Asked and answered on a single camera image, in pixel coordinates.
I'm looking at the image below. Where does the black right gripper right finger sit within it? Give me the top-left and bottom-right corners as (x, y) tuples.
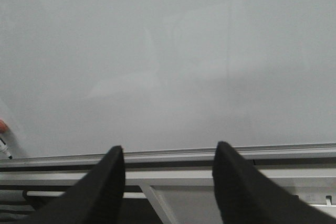
(212, 142), (335, 223)

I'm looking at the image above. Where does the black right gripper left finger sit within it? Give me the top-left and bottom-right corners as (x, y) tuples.
(18, 146), (124, 223)

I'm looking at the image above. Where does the white whiteboard marker pen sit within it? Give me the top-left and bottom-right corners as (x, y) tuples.
(0, 138), (13, 159)

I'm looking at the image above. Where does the white horizontal metal rod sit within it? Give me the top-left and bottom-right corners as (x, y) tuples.
(26, 190), (146, 199)

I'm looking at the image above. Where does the white metal rack frame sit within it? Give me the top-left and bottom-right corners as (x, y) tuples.
(1, 168), (335, 223)

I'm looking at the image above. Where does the white whiteboard with aluminium frame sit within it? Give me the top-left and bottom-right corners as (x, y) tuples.
(1, 0), (335, 166)

